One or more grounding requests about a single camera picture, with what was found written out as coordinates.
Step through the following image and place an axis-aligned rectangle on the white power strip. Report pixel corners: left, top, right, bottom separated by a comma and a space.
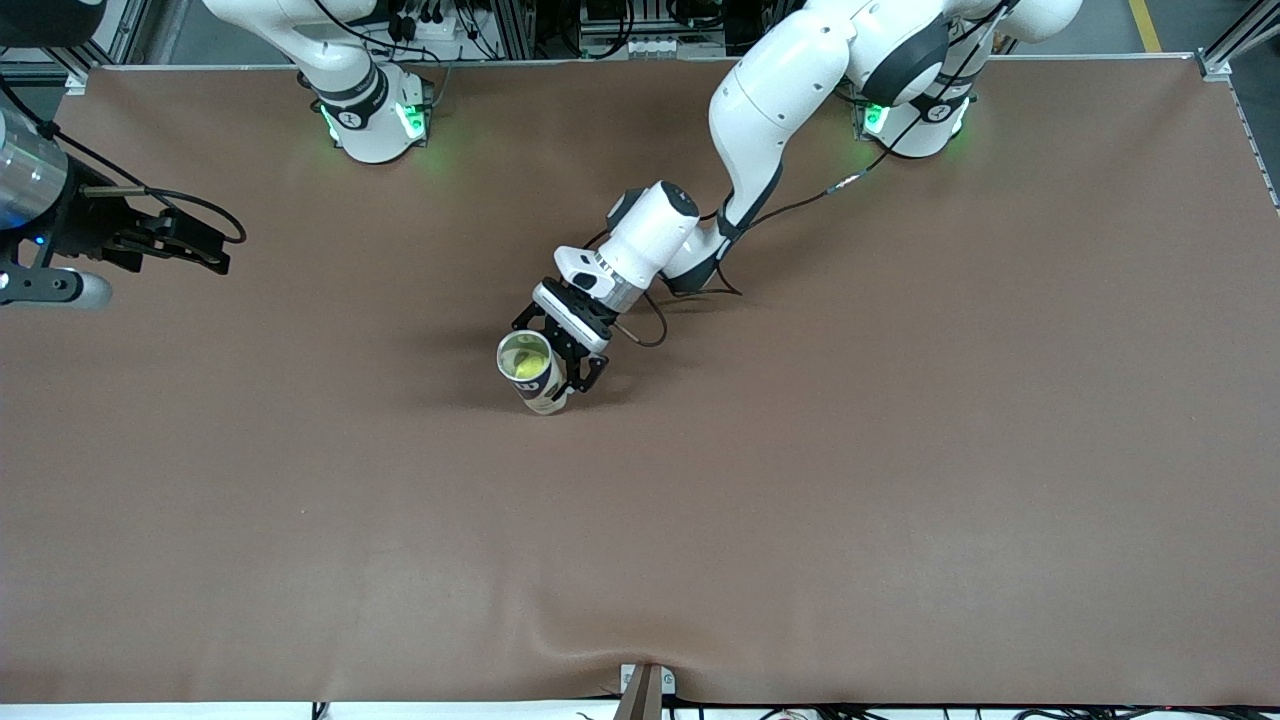
393, 0, 477, 43

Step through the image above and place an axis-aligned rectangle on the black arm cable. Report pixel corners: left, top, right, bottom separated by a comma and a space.
0, 75, 247, 246
585, 30, 1006, 349

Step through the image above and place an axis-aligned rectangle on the yellow tennis ball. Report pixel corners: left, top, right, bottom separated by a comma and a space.
505, 338, 551, 383

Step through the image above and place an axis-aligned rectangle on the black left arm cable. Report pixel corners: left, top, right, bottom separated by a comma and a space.
585, 30, 1006, 349

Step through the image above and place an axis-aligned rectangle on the clear Wilson tennis ball can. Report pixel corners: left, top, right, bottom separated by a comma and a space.
496, 330, 574, 416

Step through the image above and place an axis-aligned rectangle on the grey equipment box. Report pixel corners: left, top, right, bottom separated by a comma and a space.
578, 0, 684, 58

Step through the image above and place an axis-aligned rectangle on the aluminium frame strut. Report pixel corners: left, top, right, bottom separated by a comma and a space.
0, 30, 101, 96
1195, 0, 1280, 81

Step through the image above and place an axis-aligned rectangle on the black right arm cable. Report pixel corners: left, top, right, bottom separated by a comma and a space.
0, 75, 247, 246

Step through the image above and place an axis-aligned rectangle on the aluminium camera mount post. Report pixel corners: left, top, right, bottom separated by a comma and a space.
619, 662, 677, 720

